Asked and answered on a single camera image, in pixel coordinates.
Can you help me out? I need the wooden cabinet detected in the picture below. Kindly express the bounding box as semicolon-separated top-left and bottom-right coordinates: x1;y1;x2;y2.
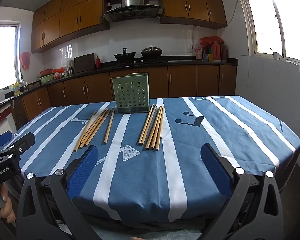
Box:
31;0;110;54
12;87;52;128
47;64;238;106
161;0;227;28

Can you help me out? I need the wooden lower cabinet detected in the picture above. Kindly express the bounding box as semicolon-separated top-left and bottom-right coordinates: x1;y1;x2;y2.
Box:
12;87;52;128
47;64;238;106

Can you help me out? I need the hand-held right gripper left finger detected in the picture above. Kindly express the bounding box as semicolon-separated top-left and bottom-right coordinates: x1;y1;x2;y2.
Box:
16;144;103;240

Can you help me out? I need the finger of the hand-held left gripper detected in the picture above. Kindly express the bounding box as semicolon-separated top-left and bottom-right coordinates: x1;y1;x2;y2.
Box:
0;132;36;167
0;130;12;151

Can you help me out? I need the red hanging plastic bag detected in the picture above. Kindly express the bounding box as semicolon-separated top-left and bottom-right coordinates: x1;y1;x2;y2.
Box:
19;52;31;70

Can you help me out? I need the white plastic bag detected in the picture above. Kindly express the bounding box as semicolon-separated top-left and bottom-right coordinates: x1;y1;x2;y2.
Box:
61;59;74;76

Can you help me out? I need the white wall cable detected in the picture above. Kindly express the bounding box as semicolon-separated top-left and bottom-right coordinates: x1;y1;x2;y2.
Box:
190;0;243;53

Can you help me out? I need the black gas stove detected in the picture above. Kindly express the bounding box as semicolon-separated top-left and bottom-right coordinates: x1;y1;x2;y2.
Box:
111;59;167;65

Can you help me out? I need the dark cutting board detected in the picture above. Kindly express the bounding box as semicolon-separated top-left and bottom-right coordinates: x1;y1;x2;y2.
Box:
74;53;95;73

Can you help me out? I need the large bright window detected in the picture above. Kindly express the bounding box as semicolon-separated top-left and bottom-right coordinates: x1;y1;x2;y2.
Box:
236;0;300;65

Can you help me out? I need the wooden upper cabinet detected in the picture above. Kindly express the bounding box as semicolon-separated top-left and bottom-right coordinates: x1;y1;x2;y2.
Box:
161;0;227;28
31;0;110;54

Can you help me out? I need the green basin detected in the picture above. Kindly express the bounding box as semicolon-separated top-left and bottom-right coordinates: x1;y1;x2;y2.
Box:
39;74;57;84

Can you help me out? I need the dark sauce bottle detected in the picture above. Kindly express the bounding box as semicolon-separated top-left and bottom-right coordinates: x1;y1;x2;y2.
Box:
220;42;228;62

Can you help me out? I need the person's left hand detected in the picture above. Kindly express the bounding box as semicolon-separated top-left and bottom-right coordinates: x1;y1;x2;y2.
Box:
0;182;17;224

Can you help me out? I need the blue white striped tablecloth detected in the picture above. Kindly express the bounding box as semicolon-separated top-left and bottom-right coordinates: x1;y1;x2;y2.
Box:
11;95;300;223

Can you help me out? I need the small kitchen window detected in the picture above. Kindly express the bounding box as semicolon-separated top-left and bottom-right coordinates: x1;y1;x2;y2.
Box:
0;24;20;96

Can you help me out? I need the green perforated utensil holder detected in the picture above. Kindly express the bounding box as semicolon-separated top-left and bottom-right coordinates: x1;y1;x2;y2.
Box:
111;73;150;115

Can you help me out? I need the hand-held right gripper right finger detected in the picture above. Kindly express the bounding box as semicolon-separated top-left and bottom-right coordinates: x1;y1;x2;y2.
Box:
200;143;284;240

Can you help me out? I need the black open wok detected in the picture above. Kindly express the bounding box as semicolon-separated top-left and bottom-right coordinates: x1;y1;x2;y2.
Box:
114;47;136;64

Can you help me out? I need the black wok with lid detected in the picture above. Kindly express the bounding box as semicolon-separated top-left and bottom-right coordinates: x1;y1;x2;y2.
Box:
140;45;163;60

